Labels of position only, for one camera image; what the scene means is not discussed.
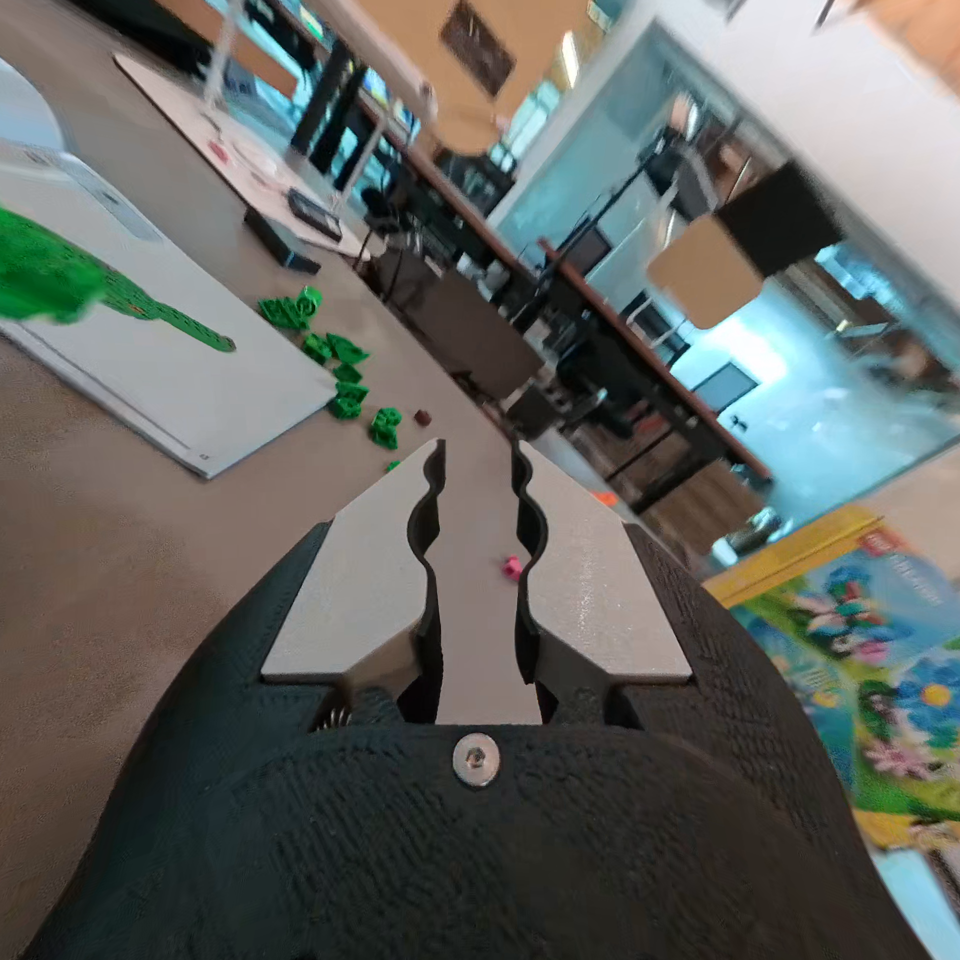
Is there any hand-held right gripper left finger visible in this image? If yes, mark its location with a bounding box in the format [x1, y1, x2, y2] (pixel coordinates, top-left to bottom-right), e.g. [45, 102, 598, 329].
[261, 438, 449, 725]

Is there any white instruction booklet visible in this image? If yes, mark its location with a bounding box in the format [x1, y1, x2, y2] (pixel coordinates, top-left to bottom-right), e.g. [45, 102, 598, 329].
[0, 142, 339, 481]

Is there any cluster of small green bricks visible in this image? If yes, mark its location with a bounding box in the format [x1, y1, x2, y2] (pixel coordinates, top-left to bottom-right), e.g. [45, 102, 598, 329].
[257, 285, 406, 475]

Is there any large tan wooden board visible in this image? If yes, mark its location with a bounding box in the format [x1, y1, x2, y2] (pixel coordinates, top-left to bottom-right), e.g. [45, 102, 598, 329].
[352, 0, 601, 156]

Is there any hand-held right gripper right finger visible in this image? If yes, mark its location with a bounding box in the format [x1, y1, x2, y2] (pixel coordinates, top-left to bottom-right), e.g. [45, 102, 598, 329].
[510, 439, 693, 723]

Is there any grey desk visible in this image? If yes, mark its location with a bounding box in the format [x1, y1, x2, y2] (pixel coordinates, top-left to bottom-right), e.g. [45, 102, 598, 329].
[0, 0, 661, 960]

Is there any small tan rounded board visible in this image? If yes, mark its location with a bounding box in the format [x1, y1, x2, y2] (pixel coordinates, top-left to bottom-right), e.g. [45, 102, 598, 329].
[646, 213, 766, 331]

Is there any black box blue edge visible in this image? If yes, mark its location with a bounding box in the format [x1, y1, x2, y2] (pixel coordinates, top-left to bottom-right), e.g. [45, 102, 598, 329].
[243, 204, 324, 276]

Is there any green brick leaf build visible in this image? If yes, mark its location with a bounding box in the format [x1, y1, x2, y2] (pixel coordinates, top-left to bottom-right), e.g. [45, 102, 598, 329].
[0, 206, 111, 325]

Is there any black square panel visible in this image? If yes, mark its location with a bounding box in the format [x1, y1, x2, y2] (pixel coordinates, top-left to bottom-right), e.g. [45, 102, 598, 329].
[716, 161, 846, 279]

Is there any colourful toy box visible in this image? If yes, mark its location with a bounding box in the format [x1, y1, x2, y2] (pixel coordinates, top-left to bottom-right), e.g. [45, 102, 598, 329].
[701, 504, 960, 852]

